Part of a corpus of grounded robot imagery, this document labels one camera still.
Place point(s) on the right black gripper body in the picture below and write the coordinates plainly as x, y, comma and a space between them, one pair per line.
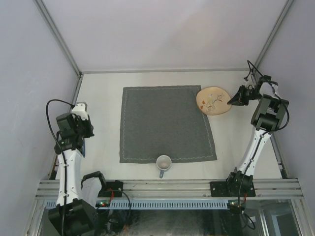
253, 95

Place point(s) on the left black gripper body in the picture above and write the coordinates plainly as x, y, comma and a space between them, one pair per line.
83, 127

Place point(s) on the beige bird pattern plate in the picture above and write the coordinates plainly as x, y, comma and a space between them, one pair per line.
213, 101

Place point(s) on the grey cloth placemat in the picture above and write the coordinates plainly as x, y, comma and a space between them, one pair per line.
164, 120

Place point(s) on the white mug blue handle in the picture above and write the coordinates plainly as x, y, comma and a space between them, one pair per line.
163, 163

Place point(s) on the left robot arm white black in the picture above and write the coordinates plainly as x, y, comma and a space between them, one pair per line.
76, 207

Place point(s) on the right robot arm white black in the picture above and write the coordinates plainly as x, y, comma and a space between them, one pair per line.
270, 116

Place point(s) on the blue plastic spoon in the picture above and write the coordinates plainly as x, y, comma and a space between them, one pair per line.
84, 149

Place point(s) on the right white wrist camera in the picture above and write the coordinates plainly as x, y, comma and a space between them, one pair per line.
248, 83

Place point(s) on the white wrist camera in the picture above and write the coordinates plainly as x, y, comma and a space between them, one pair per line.
80, 109
248, 83

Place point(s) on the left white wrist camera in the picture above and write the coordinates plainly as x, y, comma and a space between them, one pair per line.
80, 109

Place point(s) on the blue slotted cable duct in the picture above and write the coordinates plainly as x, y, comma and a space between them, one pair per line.
171, 204

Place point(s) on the aluminium front rail frame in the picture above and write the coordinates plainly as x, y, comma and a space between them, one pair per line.
266, 189

